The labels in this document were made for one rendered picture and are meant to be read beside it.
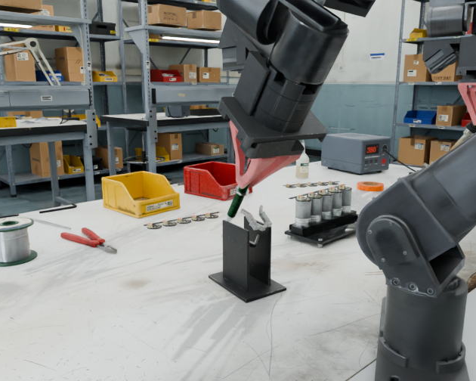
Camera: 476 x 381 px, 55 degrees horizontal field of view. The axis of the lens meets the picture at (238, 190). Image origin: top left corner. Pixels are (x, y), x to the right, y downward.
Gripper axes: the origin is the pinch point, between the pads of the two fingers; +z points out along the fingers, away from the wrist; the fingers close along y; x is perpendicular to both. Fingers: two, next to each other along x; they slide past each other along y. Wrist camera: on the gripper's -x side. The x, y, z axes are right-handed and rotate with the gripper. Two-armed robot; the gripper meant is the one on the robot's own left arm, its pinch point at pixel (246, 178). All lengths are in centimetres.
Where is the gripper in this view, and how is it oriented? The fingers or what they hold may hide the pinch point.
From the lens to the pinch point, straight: 52.8
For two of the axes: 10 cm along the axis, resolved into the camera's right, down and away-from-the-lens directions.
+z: -3.1, 7.0, 6.4
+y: -8.3, 1.2, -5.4
